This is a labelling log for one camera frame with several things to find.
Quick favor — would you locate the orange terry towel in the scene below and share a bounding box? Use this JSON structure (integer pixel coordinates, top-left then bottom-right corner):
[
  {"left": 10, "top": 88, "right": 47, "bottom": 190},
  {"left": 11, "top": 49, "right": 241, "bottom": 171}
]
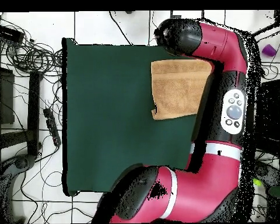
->
[{"left": 150, "top": 58, "right": 213, "bottom": 121}]

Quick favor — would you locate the dark green table cloth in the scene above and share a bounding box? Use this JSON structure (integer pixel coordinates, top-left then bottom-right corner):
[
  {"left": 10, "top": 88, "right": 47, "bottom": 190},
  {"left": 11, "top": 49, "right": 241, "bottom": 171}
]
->
[{"left": 61, "top": 37, "right": 213, "bottom": 197}]

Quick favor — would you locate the long black power strip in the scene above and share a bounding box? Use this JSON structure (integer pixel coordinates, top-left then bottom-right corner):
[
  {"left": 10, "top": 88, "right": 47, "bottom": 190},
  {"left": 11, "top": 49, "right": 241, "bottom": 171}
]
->
[{"left": 43, "top": 107, "right": 62, "bottom": 147}]

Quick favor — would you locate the black upright bar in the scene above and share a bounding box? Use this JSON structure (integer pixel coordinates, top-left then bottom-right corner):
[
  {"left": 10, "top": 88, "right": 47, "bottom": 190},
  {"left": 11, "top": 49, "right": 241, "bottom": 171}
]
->
[{"left": 27, "top": 71, "right": 41, "bottom": 156}]

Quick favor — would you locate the dark grey curved stand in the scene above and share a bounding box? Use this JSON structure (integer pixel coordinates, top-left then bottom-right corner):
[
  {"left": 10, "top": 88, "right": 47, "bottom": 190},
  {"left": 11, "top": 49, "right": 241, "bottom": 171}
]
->
[
  {"left": 0, "top": 153, "right": 37, "bottom": 223},
  {"left": 255, "top": 160, "right": 280, "bottom": 187}
]

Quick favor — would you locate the large black box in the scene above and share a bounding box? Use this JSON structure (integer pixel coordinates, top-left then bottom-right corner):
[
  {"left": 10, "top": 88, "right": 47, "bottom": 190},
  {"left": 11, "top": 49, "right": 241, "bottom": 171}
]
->
[
  {"left": 257, "top": 79, "right": 280, "bottom": 150},
  {"left": 0, "top": 66, "right": 15, "bottom": 125}
]

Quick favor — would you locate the purple cup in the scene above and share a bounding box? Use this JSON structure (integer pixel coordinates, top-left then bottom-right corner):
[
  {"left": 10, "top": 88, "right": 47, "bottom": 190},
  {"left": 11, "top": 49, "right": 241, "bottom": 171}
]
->
[{"left": 261, "top": 44, "right": 278, "bottom": 57}]

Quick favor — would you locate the thin black rod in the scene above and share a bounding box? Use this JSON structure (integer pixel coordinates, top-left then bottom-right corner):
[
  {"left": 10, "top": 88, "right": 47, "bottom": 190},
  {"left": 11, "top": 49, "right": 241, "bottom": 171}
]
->
[{"left": 251, "top": 19, "right": 280, "bottom": 38}]

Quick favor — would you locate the black network switch box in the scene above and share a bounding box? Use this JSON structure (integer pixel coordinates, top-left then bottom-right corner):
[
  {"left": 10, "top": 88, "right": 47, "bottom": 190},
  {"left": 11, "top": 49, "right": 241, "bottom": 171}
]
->
[{"left": 0, "top": 23, "right": 25, "bottom": 44}]

